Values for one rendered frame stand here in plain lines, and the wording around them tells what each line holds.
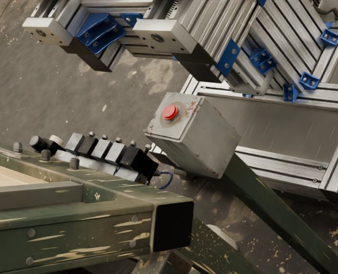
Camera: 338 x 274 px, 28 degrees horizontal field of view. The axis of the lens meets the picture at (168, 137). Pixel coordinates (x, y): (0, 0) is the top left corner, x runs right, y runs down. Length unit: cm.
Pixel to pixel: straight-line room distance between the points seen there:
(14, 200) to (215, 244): 47
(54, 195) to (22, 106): 228
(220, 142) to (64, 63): 233
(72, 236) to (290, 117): 118
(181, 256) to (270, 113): 96
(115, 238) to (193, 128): 29
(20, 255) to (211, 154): 50
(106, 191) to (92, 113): 181
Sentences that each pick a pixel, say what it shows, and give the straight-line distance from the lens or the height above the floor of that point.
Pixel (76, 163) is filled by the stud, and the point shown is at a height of 87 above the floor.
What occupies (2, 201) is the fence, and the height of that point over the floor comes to 107.
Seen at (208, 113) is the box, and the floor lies 89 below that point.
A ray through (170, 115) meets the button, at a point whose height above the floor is 95.
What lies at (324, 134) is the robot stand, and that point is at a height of 21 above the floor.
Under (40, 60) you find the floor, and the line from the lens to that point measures 398.
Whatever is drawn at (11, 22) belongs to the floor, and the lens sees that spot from 454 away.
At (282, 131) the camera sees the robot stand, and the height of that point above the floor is 21.
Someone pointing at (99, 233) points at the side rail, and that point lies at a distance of 135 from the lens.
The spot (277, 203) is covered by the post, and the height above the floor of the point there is 49.
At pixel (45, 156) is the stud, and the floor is 87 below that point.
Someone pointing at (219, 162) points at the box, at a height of 79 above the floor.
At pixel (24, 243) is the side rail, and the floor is 114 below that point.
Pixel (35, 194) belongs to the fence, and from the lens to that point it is 154.
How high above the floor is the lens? 188
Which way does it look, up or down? 40 degrees down
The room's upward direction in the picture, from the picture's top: 47 degrees counter-clockwise
